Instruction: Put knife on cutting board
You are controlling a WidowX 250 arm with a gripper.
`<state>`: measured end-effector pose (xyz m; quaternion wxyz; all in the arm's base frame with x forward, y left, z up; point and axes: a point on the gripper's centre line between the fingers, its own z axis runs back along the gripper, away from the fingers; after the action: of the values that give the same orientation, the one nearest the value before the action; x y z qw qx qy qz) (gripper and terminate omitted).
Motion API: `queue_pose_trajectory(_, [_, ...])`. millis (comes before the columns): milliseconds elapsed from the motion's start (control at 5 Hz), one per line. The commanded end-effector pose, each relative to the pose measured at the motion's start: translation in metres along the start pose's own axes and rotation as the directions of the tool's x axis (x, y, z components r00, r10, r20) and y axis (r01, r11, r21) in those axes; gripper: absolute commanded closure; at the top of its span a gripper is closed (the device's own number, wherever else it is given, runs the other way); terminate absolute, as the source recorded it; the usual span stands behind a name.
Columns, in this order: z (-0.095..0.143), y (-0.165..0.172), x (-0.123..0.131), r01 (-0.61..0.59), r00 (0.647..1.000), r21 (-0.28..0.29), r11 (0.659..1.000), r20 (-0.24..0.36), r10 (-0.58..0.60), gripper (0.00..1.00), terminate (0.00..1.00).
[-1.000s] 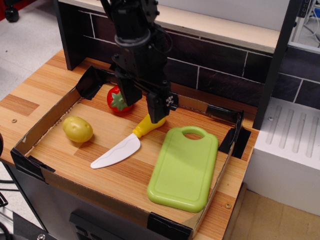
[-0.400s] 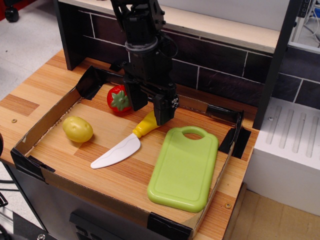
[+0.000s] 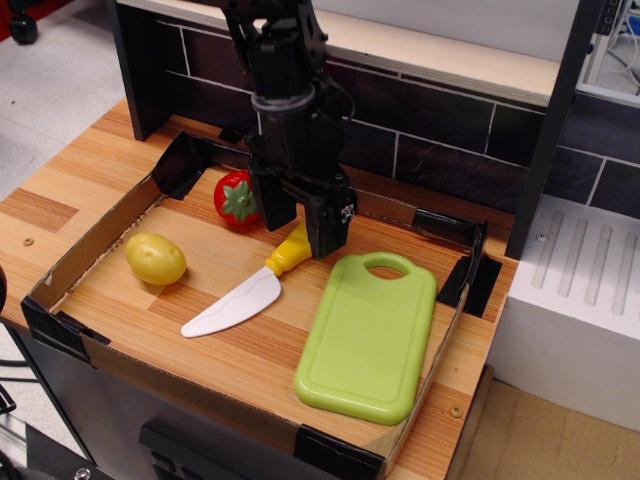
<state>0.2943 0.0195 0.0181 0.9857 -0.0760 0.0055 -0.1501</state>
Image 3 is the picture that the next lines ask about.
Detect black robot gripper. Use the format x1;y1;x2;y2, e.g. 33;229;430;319
247;92;357;259

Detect yellow white toy knife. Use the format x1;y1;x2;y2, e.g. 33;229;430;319
181;223;312;338

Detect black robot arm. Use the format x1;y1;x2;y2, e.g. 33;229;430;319
217;1;357;259

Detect green plastic cutting board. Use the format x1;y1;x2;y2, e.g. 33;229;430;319
295;252;438;425

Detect cardboard fence with black tape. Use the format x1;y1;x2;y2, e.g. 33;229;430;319
22;132;500;479

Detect red toy tomato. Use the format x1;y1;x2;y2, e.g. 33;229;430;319
214;170;261;225

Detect yellow toy potato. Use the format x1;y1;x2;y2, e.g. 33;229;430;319
125;232;187;286

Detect wooden shelf with black posts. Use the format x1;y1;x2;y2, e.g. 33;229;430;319
108;1;602;258

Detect black oven control panel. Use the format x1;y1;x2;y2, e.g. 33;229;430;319
138;422;282;479

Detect white toy sink drainboard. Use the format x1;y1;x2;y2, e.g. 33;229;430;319
488;196;639;430

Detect black caster wheel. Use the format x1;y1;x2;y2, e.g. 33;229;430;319
9;11;38;45

